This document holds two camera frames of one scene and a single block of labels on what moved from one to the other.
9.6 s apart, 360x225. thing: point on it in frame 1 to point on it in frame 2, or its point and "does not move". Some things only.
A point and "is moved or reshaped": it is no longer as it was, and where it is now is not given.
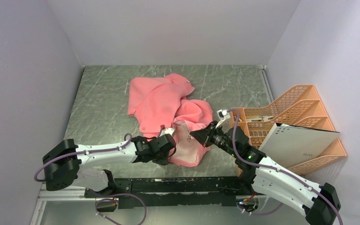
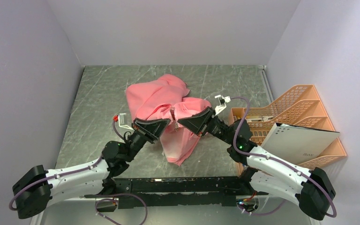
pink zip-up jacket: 160,105 is moved or reshaped
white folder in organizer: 288,145 does not move
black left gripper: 163,161 to 150,130
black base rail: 135,192 does not move
